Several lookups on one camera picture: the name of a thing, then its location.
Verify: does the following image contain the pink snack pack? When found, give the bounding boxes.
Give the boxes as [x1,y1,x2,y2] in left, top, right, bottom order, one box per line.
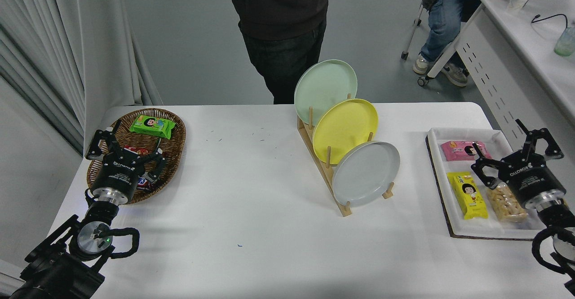
[440,140,492,162]

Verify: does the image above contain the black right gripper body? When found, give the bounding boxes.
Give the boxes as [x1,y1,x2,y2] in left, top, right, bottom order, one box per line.
[499,150,566,207]

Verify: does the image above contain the grey plate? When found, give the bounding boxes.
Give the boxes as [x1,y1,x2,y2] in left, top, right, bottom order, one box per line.
[332,141,401,208]

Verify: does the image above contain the grey curtain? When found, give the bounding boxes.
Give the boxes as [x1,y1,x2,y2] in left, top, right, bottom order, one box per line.
[0,0,163,156]

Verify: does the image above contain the black cable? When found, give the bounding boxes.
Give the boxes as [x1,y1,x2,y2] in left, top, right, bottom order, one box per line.
[531,13,569,28]

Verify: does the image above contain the white side desk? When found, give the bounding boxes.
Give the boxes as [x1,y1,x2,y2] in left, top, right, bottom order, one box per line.
[418,0,575,210]

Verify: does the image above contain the white tray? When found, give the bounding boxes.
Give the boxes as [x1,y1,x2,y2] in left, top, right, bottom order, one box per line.
[427,127,549,240]

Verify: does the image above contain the blue white snack bar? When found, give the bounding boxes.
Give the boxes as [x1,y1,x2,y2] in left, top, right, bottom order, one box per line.
[135,176,158,192]

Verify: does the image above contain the clear bag of puffs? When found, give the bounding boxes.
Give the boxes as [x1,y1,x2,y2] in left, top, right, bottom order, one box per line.
[485,181,530,224]

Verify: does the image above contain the brown wicker basket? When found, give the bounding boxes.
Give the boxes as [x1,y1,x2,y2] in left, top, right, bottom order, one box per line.
[86,108,187,205]

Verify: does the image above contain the seated person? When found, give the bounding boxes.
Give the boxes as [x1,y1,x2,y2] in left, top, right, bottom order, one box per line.
[412,0,483,88]

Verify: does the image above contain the yellow plate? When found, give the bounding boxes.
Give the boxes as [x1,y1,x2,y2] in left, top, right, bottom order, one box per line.
[312,98,379,165]

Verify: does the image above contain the red snack bar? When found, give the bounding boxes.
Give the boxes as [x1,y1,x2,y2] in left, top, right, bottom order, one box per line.
[124,145,162,156]

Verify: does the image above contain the pale green bottle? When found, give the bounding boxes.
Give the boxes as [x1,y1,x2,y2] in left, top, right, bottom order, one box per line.
[553,24,575,57]

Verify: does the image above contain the green snack pack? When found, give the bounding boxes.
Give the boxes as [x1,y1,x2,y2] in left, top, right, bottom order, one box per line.
[129,114,176,140]

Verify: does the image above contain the yellow snack pack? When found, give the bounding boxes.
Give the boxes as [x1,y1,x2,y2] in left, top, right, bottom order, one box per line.
[447,172,489,220]

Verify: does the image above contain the white chair leg with caster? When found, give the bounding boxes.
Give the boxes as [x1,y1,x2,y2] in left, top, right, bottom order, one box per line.
[401,3,425,61]

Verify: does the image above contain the standing person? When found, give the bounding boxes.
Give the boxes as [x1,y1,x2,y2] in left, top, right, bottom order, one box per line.
[212,0,331,105]

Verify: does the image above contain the wooden plate rack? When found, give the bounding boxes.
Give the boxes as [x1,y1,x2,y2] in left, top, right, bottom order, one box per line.
[297,93,396,218]

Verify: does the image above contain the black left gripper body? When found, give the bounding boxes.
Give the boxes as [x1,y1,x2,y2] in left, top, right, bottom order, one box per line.
[91,152,147,197]

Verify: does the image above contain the pale green plate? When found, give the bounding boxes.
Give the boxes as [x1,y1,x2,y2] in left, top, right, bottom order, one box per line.
[294,59,358,127]

